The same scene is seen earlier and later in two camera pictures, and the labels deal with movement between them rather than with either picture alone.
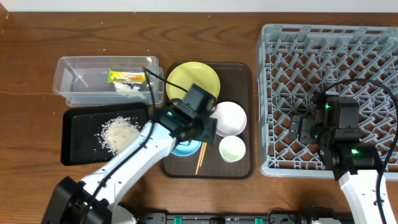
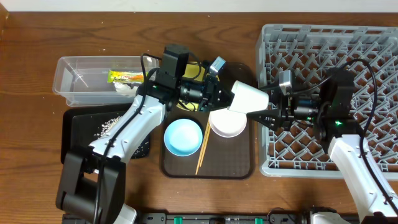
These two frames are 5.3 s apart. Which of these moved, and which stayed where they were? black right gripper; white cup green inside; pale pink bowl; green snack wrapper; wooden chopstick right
Moved: white cup green inside; black right gripper
Stayed: wooden chopstick right; green snack wrapper; pale pink bowl
